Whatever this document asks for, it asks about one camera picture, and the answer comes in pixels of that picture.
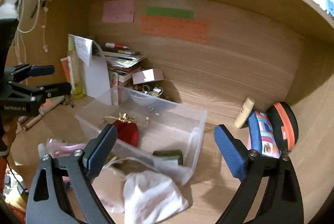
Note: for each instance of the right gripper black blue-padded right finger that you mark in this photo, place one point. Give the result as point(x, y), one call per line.
point(282, 200)

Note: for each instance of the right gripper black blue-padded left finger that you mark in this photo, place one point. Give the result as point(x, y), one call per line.
point(48, 202)

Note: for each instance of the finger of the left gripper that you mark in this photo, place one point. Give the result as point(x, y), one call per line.
point(34, 70)
point(52, 90)

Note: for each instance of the white drawstring cloth bag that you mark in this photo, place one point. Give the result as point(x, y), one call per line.
point(151, 197)

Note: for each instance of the red velvet gold-trim pouch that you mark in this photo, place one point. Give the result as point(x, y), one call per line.
point(127, 127)

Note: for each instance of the dark green glass bottle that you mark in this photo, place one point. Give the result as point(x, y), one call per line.
point(172, 157)

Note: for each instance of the yellow-green spray bottle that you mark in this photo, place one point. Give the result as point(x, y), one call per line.
point(74, 69)

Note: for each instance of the orange jacket sleeve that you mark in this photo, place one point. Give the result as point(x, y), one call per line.
point(3, 167)

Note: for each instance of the white plush toy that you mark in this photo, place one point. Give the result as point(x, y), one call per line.
point(9, 9)

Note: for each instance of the blue patchwork pencil case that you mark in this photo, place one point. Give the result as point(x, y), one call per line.
point(261, 136)

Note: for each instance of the black orange round case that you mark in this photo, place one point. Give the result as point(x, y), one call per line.
point(284, 126)

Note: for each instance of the red white marker pen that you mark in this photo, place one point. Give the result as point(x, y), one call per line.
point(116, 46)

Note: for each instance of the stack of books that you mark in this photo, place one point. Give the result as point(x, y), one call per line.
point(122, 66)

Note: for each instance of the pink sticky note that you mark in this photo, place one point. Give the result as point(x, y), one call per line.
point(118, 11)

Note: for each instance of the clear plastic storage bin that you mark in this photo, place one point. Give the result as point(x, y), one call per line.
point(171, 126)

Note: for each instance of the small white pink box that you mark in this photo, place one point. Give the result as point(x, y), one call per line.
point(146, 76)

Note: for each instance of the green sticky note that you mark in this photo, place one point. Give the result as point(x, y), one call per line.
point(169, 12)

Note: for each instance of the orange sticky note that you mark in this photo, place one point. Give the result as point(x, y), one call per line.
point(180, 28)

